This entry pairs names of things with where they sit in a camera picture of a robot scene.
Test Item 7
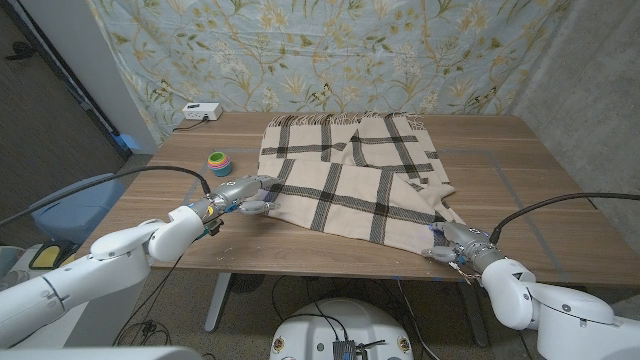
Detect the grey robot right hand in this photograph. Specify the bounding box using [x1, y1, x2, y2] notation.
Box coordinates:
[421, 221, 506, 275]

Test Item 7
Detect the yellow black foot pedal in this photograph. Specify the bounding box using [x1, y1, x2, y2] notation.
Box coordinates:
[28, 242, 76, 271]

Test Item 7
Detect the floral printed backdrop cloth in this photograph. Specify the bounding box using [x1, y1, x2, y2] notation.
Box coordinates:
[87, 0, 574, 146]

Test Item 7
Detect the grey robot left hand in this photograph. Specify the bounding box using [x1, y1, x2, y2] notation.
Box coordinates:
[188, 174, 282, 225]

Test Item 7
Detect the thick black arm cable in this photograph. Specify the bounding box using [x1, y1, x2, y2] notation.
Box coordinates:
[0, 165, 212, 229]
[489, 192, 640, 245]

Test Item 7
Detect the white robot torso base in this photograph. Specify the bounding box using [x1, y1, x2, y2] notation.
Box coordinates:
[269, 298, 415, 360]

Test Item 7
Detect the blue padded stool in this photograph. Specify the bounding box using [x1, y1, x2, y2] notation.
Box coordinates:
[28, 172, 127, 246]

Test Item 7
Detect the colourful stacked ring toy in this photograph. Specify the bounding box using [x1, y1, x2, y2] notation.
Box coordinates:
[207, 151, 233, 178]

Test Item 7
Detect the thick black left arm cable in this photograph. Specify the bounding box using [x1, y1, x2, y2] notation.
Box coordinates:
[0, 165, 212, 229]

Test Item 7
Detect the thin black left arm wire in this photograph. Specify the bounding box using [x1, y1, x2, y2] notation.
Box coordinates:
[113, 254, 184, 346]

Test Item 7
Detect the black power strip cord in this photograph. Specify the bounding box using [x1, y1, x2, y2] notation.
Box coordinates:
[172, 117, 209, 133]

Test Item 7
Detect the black round floor fan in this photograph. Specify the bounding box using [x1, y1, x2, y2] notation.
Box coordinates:
[228, 273, 264, 295]

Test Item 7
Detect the beige plaid fringed scarf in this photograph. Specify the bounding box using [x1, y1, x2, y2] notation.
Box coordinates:
[257, 112, 466, 256]

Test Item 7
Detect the white power strip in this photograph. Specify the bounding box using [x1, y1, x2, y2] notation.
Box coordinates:
[181, 102, 224, 122]

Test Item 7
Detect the grey table leg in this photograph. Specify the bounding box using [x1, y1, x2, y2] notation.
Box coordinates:
[457, 282, 490, 349]

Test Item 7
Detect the white table leg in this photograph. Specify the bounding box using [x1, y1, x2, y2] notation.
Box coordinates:
[204, 272, 234, 334]

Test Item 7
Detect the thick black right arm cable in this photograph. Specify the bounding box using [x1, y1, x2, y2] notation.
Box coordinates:
[489, 192, 640, 245]

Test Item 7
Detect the black coiled floor cable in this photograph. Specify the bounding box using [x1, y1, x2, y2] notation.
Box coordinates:
[117, 319, 171, 347]

